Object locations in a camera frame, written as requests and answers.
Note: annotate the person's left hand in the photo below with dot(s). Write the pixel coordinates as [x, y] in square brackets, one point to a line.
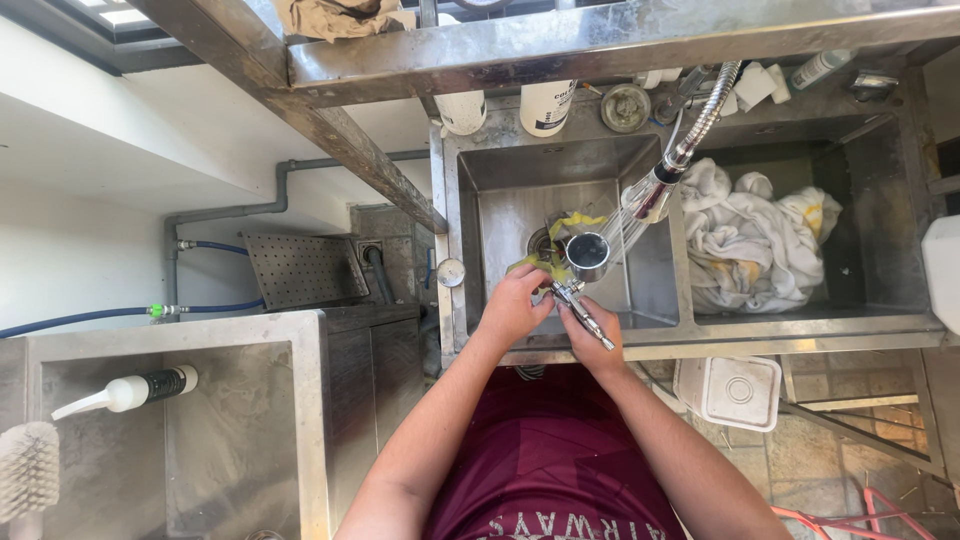
[510, 311]

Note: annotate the person's right hand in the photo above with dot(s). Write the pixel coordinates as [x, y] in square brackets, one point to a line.
[596, 341]

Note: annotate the chrome spray gun with cup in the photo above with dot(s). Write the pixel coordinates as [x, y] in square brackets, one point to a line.
[587, 256]

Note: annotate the yellow cloth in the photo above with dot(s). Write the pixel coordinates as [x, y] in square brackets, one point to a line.
[559, 262]

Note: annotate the round metal sink plug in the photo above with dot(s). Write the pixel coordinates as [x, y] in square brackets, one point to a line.
[451, 273]

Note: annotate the stainless steel double sink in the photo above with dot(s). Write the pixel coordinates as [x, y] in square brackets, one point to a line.
[525, 202]

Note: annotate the maroon shirt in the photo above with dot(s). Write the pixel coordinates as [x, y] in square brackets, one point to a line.
[547, 457]

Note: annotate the white square plastic bucket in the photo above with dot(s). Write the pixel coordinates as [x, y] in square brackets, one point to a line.
[729, 391]

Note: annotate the stainless steel cabinet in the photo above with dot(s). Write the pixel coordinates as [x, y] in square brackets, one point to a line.
[375, 375]

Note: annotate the pile of white towels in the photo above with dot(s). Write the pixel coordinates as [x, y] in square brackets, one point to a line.
[750, 240]

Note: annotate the plain white bottle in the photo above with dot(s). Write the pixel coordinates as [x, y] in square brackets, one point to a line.
[461, 112]

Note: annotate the white bottle with dark label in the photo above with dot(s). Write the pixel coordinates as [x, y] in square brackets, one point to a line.
[546, 109]

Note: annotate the perforated metal tray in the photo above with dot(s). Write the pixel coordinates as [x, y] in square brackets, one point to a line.
[300, 270]

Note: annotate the round grey dirty container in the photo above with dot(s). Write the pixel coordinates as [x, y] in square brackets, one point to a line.
[625, 108]

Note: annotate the stainless steel overhead shelf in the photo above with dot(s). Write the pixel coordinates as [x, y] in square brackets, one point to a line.
[525, 45]

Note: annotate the white sponge blocks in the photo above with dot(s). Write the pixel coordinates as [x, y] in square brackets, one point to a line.
[757, 86]

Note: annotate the stainless steel side basin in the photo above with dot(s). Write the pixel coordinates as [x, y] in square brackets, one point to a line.
[225, 450]

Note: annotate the crumpled brown cloth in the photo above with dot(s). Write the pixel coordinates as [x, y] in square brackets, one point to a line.
[337, 16]

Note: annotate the clear spray bottle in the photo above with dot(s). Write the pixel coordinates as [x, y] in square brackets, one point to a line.
[819, 69]

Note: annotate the white plastic canister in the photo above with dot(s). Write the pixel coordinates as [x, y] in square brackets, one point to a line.
[943, 274]

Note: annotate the white squeeze bottle black label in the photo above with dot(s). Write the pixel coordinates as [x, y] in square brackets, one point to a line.
[135, 390]

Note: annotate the white bristle brush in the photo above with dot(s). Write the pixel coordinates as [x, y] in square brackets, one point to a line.
[28, 472]

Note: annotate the metal lower rack frame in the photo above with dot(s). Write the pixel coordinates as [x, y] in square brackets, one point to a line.
[862, 420]

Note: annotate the grey wall pipe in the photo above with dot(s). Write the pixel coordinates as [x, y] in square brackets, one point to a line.
[225, 212]

